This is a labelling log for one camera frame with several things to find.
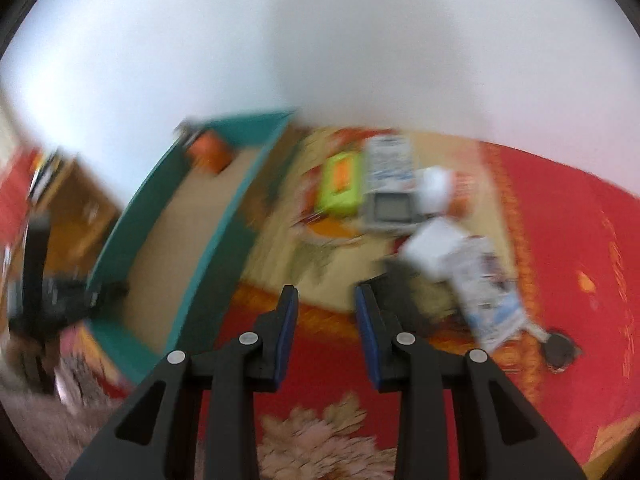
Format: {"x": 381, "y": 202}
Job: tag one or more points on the wooden nightstand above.
{"x": 75, "y": 220}

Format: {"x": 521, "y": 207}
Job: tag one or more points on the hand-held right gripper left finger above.
{"x": 286, "y": 341}

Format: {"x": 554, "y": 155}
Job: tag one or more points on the orange monkey clock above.
{"x": 210, "y": 152}

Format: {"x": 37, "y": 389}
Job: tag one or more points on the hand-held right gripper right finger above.
{"x": 364, "y": 336}

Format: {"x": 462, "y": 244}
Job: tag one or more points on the red printed blanket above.
{"x": 565, "y": 240}

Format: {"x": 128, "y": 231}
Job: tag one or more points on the clear card holder with stickers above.
{"x": 492, "y": 295}

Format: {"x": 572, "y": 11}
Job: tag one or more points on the grey remote control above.
{"x": 390, "y": 190}

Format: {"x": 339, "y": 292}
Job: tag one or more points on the red curtain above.
{"x": 12, "y": 195}

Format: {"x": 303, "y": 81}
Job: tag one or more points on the white charger plug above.
{"x": 432, "y": 250}

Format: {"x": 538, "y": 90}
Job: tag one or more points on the pink rug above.
{"x": 40, "y": 425}

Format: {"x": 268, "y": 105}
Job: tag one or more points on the green orange toy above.
{"x": 342, "y": 185}

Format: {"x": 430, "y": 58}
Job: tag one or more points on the black yellow box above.
{"x": 46, "y": 172}

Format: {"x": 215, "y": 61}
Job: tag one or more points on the white plastic jar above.
{"x": 440, "y": 187}

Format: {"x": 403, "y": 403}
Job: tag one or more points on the small black object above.
{"x": 560, "y": 351}

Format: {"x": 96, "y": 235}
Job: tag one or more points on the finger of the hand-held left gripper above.
{"x": 95, "y": 294}

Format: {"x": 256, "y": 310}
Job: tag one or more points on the black tape dispenser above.
{"x": 405, "y": 290}

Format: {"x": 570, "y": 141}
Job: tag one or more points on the teal cardboard box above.
{"x": 170, "y": 240}

